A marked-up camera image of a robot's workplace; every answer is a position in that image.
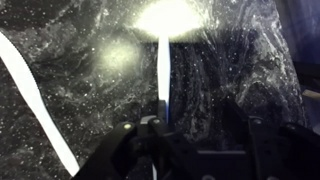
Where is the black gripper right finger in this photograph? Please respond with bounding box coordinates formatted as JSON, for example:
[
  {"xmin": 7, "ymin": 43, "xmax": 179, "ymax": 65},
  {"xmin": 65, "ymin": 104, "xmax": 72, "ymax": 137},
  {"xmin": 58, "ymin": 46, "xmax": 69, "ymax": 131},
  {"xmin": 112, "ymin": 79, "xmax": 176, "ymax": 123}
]
[{"xmin": 221, "ymin": 96, "xmax": 320, "ymax": 180}]

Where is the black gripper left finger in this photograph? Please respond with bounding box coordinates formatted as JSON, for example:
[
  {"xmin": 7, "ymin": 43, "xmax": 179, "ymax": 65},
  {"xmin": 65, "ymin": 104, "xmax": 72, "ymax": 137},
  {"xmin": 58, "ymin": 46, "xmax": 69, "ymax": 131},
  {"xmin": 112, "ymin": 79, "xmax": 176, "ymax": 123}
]
[{"xmin": 74, "ymin": 99, "xmax": 198, "ymax": 180}]

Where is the white plastic knife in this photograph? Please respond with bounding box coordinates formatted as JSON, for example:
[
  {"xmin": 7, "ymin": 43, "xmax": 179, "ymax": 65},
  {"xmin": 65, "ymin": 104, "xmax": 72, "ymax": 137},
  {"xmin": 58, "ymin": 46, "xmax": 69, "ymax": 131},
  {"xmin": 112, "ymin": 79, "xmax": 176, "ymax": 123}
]
[{"xmin": 0, "ymin": 30, "xmax": 81, "ymax": 178}]

